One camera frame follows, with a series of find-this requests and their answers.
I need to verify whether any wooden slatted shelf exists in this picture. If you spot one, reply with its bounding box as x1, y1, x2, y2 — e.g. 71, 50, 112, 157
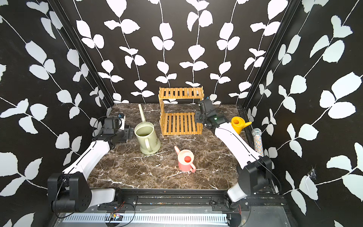
158, 87, 204, 136

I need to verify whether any yellow watering can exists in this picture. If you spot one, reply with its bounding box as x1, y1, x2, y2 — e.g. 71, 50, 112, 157
231, 116, 252, 135

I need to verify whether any green watering can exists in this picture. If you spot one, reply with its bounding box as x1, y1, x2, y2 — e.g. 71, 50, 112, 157
134, 104, 161, 155

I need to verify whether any pink watering can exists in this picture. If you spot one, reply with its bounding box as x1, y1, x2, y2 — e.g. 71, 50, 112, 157
174, 146, 196, 173

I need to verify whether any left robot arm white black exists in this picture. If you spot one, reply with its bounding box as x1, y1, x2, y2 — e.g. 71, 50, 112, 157
47, 113, 133, 214

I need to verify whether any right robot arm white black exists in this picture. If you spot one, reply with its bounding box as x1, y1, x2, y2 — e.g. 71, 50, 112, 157
195, 99, 273, 202

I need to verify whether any sprinkles bottle silver cap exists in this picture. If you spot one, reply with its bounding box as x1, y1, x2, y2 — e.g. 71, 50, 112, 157
252, 128, 264, 157

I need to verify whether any small circuit board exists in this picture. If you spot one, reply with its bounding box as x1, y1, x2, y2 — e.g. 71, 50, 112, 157
108, 214, 123, 223

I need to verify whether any white perforated strip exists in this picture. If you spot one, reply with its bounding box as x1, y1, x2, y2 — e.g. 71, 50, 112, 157
63, 213, 228, 225

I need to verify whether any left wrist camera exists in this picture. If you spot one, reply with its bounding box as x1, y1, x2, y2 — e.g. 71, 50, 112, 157
117, 113, 125, 131

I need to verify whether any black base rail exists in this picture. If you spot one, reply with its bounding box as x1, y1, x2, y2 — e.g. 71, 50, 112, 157
95, 189, 289, 213

